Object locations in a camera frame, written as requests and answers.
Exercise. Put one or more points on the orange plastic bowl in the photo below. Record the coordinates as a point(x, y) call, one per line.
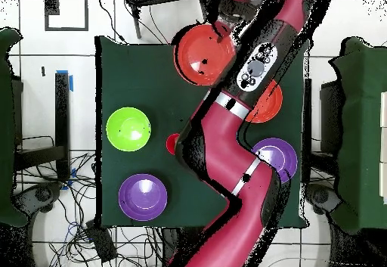
point(199, 55)
point(267, 106)

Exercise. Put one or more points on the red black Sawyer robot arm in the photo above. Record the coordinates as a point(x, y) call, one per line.
point(229, 158)

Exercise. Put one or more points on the white box stack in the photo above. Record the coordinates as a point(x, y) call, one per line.
point(384, 146)

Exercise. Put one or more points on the dark green tablecloth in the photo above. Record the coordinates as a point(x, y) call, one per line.
point(136, 91)

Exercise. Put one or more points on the red plastic cup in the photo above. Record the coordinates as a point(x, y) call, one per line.
point(171, 144)

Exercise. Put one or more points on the green plastic bowl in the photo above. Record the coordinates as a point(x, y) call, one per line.
point(128, 129)

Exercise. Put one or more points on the purple plastic bowl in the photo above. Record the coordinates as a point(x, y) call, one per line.
point(282, 155)
point(142, 197)

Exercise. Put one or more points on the green cloth covered table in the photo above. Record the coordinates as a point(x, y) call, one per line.
point(362, 127)
point(6, 127)

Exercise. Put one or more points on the black beam with blue tape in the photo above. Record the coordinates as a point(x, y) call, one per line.
point(62, 112)

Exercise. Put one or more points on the black chair base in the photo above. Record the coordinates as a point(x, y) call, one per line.
point(323, 197)
point(39, 194)

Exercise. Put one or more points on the black power box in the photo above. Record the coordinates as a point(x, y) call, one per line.
point(101, 242)

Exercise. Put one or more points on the black square frame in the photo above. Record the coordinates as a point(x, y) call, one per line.
point(51, 6)

